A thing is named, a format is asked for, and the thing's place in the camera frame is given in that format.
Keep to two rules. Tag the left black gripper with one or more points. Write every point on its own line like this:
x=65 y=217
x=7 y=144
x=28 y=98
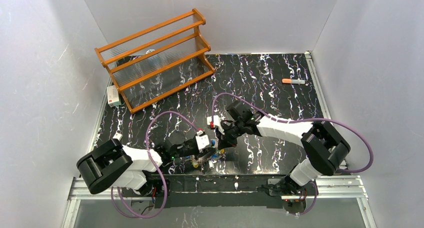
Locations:
x=201 y=154

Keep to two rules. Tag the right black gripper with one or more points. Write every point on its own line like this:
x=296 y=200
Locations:
x=224 y=139

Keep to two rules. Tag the bunch of coloured keys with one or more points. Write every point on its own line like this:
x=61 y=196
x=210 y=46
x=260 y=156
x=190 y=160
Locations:
x=214 y=158

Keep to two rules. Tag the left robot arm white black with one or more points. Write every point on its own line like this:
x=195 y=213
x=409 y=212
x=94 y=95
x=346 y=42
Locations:
x=116 y=165

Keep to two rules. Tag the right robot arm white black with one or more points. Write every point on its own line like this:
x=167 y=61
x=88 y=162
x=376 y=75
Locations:
x=323 y=144

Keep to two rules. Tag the small white card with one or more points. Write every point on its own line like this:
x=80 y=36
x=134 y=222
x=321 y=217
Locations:
x=118 y=136

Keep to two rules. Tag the orange white marker pen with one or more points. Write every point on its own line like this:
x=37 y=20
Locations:
x=293 y=81

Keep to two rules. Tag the orange wooden shelf rack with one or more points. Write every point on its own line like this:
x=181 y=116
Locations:
x=159 y=61

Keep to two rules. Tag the white red small box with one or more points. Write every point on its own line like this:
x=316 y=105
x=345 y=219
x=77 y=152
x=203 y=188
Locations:
x=113 y=97

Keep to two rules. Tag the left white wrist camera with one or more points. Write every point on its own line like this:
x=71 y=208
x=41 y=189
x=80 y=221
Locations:
x=202 y=140

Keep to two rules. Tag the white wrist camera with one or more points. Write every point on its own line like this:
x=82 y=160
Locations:
x=202 y=140
x=214 y=123

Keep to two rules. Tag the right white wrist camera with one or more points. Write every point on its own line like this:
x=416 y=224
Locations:
x=214 y=123

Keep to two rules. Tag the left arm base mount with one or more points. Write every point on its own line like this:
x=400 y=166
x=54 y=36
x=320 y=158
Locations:
x=152 y=188

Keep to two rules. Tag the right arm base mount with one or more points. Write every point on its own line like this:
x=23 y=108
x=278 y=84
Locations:
x=302 y=198

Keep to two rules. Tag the aluminium frame rail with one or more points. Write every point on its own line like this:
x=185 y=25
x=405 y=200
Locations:
x=329 y=187

